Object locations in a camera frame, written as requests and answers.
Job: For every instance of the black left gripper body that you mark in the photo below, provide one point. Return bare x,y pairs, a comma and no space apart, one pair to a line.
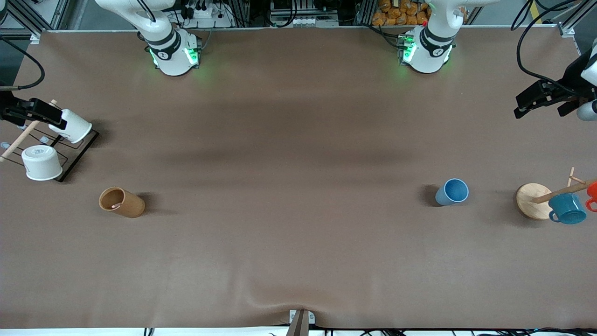
572,78

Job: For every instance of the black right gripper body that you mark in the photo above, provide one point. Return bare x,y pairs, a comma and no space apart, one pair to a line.
9,112

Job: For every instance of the light blue plastic cup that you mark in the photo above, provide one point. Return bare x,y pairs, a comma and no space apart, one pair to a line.
451,192

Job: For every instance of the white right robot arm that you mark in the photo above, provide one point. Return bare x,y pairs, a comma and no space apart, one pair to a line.
170,51

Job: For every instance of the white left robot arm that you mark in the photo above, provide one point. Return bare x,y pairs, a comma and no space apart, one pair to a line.
429,51

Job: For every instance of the white paper cup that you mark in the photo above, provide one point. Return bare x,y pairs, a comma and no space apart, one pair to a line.
73,126
42,163

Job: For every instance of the wooden mug tree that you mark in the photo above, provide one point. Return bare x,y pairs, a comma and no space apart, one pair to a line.
531,200

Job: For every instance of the orange mug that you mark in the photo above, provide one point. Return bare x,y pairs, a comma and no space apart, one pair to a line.
593,191

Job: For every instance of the teal enamel mug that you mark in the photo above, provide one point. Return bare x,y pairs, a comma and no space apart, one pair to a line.
568,209

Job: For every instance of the brown wooden cylinder holder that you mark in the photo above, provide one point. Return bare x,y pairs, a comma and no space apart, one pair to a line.
128,205

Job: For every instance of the orange bread pile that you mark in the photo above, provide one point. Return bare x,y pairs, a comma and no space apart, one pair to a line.
401,14

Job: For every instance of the white power strip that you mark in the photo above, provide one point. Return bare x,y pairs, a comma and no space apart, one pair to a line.
210,14

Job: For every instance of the brown table mat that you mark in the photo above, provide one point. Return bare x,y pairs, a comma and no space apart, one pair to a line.
298,233

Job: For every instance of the grey table clamp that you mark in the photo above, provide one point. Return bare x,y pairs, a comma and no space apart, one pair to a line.
301,322

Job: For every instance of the aluminium frame post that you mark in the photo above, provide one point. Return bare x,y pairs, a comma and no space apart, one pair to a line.
571,23
42,18

